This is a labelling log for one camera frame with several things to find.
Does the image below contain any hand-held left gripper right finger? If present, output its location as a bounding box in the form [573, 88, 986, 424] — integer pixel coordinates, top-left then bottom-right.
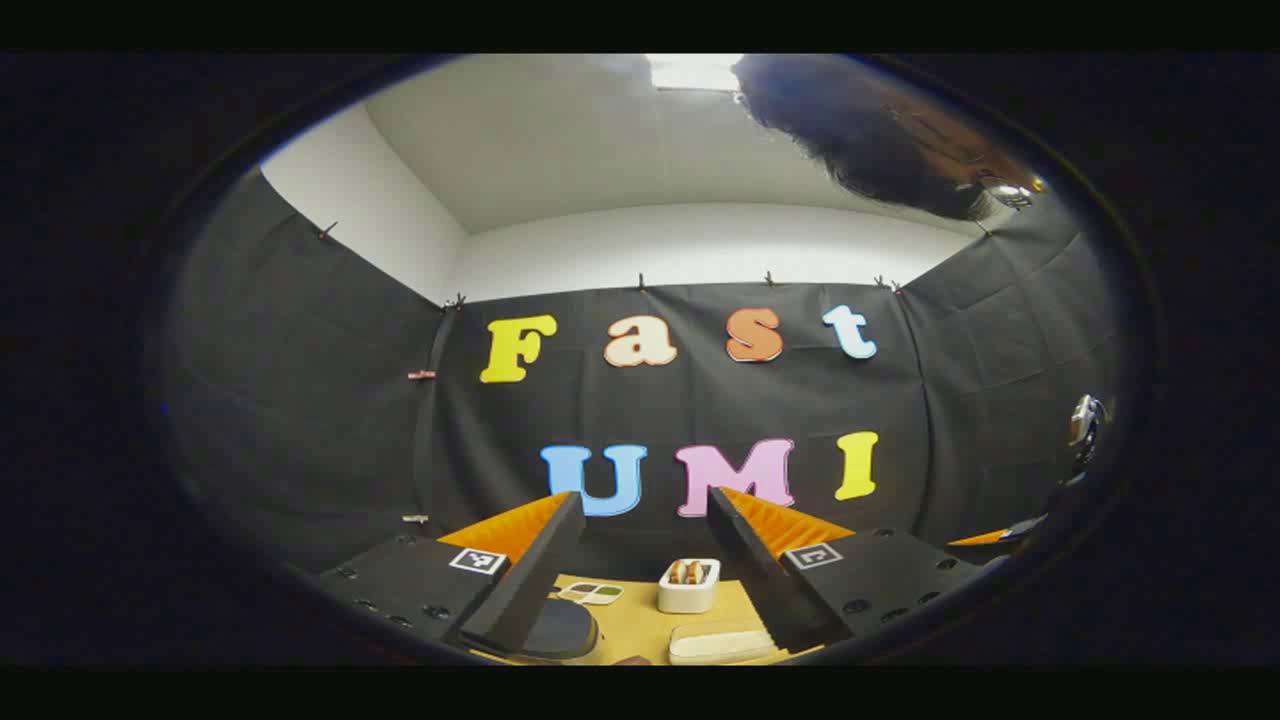
[706, 486, 983, 655]

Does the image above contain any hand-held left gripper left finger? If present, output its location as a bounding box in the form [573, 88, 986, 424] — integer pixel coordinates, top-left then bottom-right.
[318, 490, 588, 656]

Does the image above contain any silver black rice cooker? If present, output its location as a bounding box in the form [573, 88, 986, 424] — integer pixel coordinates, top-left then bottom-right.
[480, 597, 601, 663]

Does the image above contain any white toaster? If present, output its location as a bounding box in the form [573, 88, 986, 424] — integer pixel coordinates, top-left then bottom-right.
[657, 558, 722, 615]

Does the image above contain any white container with clear lid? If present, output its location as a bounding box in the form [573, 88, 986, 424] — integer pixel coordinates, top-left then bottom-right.
[667, 620, 779, 666]

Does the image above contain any black backdrop cloth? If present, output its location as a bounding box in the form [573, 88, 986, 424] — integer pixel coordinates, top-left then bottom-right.
[160, 165, 1121, 576]

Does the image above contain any person's head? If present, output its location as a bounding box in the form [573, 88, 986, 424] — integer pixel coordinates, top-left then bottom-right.
[733, 55, 1046, 223]

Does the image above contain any ceiling light panel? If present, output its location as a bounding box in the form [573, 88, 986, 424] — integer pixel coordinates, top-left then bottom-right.
[645, 55, 746, 93]

